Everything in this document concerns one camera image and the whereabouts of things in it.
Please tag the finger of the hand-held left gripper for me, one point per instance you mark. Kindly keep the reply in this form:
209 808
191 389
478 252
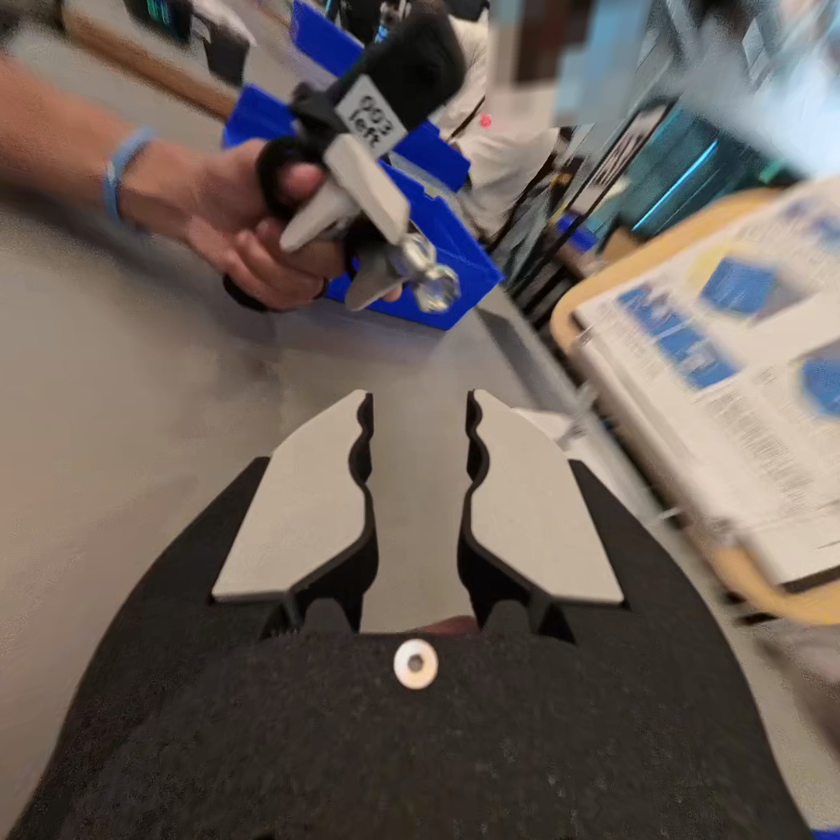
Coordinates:
374 190
374 278

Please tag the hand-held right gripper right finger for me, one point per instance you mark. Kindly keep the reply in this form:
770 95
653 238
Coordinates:
545 525

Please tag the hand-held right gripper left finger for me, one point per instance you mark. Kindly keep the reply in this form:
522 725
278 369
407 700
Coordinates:
295 525

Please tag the silver bolt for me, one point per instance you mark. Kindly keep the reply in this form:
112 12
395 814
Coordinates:
414 256

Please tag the person's left forearm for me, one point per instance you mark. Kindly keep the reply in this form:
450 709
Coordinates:
53 145

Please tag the grey desk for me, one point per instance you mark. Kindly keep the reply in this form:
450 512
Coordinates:
131 433

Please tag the person's left hand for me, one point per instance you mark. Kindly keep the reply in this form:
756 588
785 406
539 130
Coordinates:
243 223

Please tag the black digital timer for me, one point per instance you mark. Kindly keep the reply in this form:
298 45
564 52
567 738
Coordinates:
223 46

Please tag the printed instruction sheet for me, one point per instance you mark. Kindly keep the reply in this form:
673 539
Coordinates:
735 381

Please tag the blue wristband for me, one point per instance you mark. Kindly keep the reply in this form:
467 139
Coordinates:
125 177

